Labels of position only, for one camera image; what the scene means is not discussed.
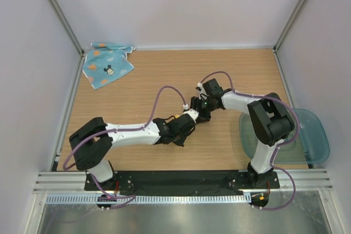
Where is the white slotted cable duct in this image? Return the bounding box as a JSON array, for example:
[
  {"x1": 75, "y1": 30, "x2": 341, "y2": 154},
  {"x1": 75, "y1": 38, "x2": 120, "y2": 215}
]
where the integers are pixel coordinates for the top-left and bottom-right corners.
[{"x1": 46, "y1": 193, "x2": 251, "y2": 205}]

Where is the teal transparent plastic tub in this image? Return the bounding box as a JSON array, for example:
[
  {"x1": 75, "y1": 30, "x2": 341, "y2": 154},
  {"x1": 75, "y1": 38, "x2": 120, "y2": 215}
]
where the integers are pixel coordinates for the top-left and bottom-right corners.
[{"x1": 239, "y1": 109, "x2": 330, "y2": 165}]

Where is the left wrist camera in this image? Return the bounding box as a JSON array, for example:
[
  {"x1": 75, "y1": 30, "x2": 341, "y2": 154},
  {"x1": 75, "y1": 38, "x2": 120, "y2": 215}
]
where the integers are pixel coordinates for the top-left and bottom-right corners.
[{"x1": 182, "y1": 109, "x2": 199, "y2": 121}]

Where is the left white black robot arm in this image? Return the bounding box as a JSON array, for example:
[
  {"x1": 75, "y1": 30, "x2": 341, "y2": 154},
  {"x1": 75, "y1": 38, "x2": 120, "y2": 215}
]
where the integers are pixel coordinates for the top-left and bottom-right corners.
[{"x1": 63, "y1": 110, "x2": 199, "y2": 190}]

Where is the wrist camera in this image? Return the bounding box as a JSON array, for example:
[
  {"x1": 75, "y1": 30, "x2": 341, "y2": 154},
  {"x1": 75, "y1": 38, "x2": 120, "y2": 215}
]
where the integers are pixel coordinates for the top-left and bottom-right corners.
[
  {"x1": 182, "y1": 109, "x2": 199, "y2": 121},
  {"x1": 202, "y1": 78, "x2": 223, "y2": 96}
]

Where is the aluminium frame rail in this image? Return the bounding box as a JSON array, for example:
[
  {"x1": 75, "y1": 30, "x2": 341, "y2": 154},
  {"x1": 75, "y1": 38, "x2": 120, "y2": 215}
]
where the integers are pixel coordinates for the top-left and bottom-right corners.
[{"x1": 32, "y1": 170, "x2": 334, "y2": 194}]

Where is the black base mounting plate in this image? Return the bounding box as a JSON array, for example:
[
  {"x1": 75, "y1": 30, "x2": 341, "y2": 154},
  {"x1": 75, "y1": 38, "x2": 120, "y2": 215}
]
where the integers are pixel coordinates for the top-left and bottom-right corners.
[{"x1": 99, "y1": 170, "x2": 280, "y2": 192}]

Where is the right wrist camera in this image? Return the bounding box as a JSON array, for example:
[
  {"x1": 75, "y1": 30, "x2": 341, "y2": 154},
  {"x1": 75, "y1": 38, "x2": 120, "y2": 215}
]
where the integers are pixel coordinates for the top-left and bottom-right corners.
[{"x1": 202, "y1": 78, "x2": 223, "y2": 96}]

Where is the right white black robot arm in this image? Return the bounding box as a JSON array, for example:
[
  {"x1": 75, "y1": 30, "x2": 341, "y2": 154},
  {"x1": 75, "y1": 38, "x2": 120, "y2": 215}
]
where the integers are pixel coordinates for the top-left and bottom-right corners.
[{"x1": 190, "y1": 89, "x2": 297, "y2": 188}]

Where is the blue cartoon mouse towel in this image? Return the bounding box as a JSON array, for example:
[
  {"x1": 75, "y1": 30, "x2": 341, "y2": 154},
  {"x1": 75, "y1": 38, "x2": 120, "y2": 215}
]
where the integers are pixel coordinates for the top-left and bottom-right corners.
[{"x1": 82, "y1": 42, "x2": 135, "y2": 89}]

